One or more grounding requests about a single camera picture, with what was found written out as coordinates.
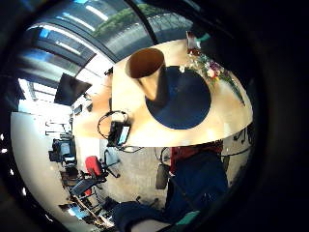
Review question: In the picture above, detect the black office chair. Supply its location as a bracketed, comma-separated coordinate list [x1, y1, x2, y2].
[70, 176, 101, 198]

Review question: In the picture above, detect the the person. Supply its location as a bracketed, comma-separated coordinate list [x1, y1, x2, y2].
[165, 140, 230, 223]

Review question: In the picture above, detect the red office chair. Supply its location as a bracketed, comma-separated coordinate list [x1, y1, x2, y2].
[84, 155, 122, 184]

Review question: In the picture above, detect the black device with screen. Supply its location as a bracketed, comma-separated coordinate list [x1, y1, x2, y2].
[106, 121, 132, 148]

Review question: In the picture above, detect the black desk with equipment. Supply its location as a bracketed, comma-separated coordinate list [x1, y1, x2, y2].
[47, 137, 77, 166]

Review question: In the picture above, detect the round dark blue mat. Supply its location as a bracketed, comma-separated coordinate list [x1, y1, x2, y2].
[145, 66, 212, 131]

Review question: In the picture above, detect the gold metal vase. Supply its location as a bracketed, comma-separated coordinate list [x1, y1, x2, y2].
[125, 47, 169, 108]

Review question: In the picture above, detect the bunch of mixed flowers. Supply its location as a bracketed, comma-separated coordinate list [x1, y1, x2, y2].
[179, 52, 246, 106]

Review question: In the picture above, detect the black cable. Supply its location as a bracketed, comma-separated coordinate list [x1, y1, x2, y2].
[97, 110, 144, 154]

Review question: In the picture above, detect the black wall monitor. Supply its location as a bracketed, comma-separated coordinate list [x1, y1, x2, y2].
[53, 72, 93, 107]

